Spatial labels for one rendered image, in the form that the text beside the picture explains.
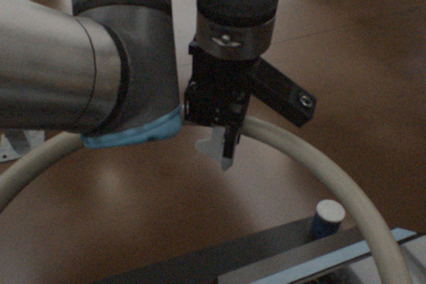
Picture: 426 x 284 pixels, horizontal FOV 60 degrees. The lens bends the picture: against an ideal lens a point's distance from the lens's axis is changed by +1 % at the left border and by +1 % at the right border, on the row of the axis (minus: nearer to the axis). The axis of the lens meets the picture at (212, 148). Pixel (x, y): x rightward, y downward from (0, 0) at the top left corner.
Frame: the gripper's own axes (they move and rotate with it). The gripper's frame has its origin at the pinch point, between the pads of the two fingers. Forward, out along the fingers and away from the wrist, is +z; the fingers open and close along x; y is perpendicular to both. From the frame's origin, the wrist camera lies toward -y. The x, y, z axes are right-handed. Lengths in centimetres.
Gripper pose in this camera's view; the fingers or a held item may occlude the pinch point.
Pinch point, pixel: (232, 154)
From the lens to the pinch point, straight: 59.4
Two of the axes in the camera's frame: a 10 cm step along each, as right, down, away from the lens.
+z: -0.6, 6.6, 7.5
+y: -9.6, -2.4, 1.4
